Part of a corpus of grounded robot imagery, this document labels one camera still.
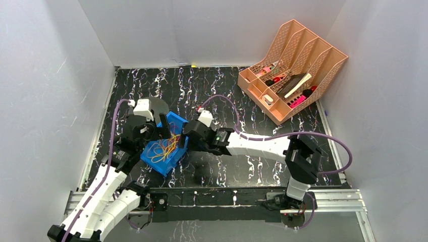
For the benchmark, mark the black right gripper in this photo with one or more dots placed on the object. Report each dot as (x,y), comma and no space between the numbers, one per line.
(192,147)

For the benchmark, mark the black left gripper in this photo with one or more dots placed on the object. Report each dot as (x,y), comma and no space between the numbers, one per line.
(159,127)

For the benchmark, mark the blue plastic bin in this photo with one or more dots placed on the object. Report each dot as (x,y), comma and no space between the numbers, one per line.
(163,155)

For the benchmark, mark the black cable spool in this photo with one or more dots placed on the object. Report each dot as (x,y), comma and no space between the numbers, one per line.
(158,106)

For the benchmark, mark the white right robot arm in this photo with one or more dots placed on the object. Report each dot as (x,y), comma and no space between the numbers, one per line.
(298,152)

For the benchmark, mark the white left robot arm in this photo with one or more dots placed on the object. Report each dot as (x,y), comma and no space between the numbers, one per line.
(105,203)

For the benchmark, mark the white correction tape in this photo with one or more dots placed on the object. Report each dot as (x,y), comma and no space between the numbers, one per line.
(268,100)

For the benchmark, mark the black notebook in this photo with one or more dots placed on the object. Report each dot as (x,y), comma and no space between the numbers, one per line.
(290,84)

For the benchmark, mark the pink marker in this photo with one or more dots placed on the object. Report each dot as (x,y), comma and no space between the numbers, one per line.
(297,101)

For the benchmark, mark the red black marker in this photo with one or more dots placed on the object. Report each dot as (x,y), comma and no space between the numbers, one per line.
(308,92)

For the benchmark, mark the peach desk file organizer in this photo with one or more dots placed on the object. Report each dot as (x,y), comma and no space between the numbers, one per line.
(294,50)

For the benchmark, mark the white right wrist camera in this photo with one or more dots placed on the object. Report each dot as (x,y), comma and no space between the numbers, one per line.
(205,117)

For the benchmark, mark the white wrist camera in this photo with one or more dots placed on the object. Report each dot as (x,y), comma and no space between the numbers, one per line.
(205,117)
(143,108)

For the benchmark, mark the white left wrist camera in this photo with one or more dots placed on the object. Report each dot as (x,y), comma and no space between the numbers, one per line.
(143,108)

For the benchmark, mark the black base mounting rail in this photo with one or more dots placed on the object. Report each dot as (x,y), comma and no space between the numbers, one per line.
(228,204)

